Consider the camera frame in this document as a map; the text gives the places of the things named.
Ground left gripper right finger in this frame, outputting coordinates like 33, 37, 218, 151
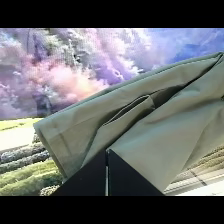
107, 149, 165, 197

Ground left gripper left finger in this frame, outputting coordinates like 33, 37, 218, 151
52, 149, 108, 197

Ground grey shirt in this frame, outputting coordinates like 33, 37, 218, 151
32, 51, 224, 195

